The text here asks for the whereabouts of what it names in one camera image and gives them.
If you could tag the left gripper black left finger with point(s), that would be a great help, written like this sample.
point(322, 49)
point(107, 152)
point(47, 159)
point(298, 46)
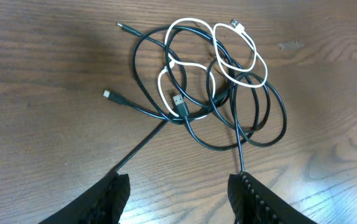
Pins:
point(104, 202)

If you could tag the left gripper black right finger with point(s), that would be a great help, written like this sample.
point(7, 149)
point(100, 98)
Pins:
point(252, 202)

